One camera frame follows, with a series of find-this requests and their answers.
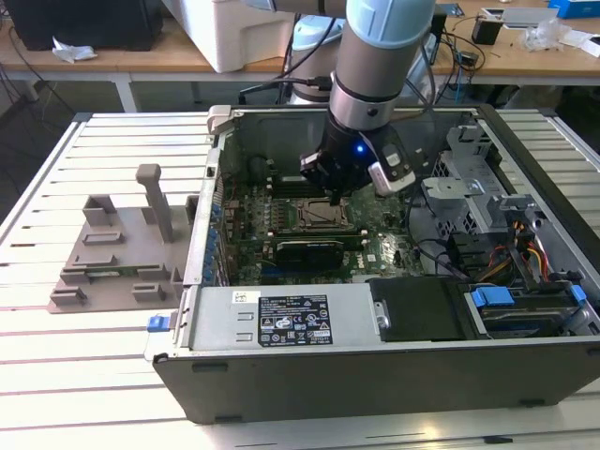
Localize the CPU socket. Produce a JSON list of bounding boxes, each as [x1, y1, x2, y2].
[[297, 195, 352, 229]]

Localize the black RAM slot bank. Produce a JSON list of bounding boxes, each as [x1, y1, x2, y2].
[[270, 173, 329, 199], [269, 226, 365, 242]]

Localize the black graphics card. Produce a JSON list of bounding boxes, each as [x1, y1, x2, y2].
[[275, 239, 347, 272]]

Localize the green motherboard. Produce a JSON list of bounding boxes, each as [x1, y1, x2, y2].
[[219, 175, 423, 287]]

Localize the grey case release latch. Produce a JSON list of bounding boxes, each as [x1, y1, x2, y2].
[[206, 104, 234, 136]]

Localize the grey metal drive cage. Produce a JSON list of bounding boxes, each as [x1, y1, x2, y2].
[[419, 122, 548, 246]]

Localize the large white box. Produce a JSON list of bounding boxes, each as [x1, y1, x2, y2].
[[205, 0, 301, 75]]

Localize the black desktop device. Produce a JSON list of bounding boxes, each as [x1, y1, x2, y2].
[[433, 11, 449, 46]]

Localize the grey power supply unit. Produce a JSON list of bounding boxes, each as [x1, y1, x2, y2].
[[190, 283, 379, 352]]

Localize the hard disk in blue carrier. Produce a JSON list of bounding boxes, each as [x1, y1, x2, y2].
[[463, 284, 590, 339]]

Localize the small black box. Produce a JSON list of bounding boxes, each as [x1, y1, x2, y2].
[[471, 16, 503, 47]]

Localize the black open PC case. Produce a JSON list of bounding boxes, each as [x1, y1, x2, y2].
[[143, 103, 600, 426]]

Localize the wooden desk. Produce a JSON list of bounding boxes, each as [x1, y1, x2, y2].
[[428, 8, 600, 88], [0, 18, 296, 113]]

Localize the grey parts rack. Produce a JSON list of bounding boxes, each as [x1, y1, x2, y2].
[[48, 162, 202, 315]]

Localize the grey flat box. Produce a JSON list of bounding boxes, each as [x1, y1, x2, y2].
[[480, 7, 560, 30]]

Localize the green RAM stick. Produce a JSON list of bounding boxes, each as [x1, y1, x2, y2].
[[86, 266, 141, 278]]

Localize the clear plastic bag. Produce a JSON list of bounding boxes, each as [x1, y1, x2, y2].
[[520, 11, 573, 52]]

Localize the white paper card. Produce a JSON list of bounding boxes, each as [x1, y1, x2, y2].
[[560, 28, 600, 58]]

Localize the blue cardboard box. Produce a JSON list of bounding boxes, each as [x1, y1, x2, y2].
[[547, 0, 600, 21]]

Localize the large black box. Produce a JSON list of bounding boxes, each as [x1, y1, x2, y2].
[[7, 0, 164, 53]]

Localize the crumpled white paper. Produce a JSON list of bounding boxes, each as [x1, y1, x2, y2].
[[50, 35, 98, 65]]

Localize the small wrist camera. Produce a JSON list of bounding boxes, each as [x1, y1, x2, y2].
[[298, 150, 329, 183]]

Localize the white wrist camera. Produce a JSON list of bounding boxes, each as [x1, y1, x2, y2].
[[367, 144, 416, 197]]

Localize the yellow red power wires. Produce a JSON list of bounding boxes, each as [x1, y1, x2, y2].
[[487, 218, 550, 283]]

